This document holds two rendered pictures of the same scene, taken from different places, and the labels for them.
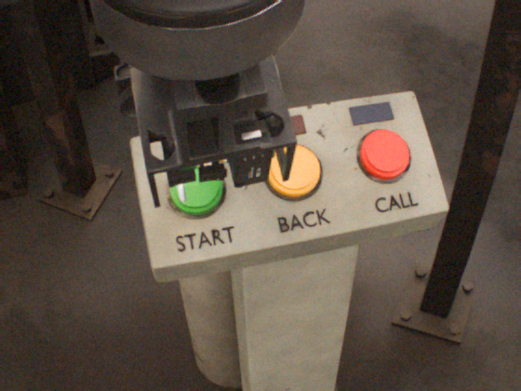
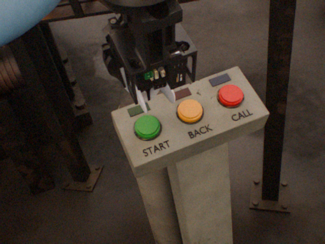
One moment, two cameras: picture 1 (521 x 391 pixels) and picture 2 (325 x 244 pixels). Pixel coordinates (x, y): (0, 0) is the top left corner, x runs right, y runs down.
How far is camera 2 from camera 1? 11 cm
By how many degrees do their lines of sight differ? 11
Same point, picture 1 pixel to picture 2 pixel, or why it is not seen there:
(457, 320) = (284, 201)
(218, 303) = (164, 204)
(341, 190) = (214, 115)
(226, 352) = (172, 234)
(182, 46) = not seen: outside the picture
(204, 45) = not seen: outside the picture
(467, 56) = (254, 80)
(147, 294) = (126, 219)
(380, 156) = (229, 96)
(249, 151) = (176, 58)
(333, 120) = (202, 86)
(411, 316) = (258, 203)
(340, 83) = not seen: hidden behind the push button
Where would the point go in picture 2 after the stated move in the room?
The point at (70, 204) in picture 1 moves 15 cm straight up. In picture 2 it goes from (79, 186) to (65, 157)
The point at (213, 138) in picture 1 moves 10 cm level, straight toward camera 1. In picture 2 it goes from (159, 54) to (192, 117)
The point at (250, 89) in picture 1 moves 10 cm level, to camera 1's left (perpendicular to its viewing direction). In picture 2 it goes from (174, 9) to (54, 35)
